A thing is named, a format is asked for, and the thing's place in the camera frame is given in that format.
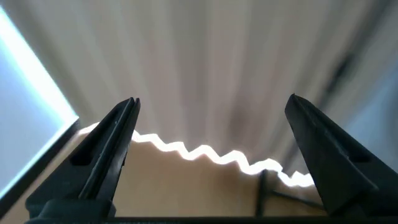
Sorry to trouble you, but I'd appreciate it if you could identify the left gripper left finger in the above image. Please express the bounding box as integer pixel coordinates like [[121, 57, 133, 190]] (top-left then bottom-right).
[[24, 97, 141, 218]]

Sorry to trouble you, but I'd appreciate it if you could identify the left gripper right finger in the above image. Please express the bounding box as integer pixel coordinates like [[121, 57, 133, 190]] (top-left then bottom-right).
[[284, 93, 398, 217]]

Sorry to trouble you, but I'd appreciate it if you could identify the beige curtain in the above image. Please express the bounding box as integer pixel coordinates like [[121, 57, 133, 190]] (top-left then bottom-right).
[[0, 0, 398, 175]]

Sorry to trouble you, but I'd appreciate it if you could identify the black clothes rack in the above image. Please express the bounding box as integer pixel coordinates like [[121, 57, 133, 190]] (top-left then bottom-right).
[[254, 40, 364, 218]]

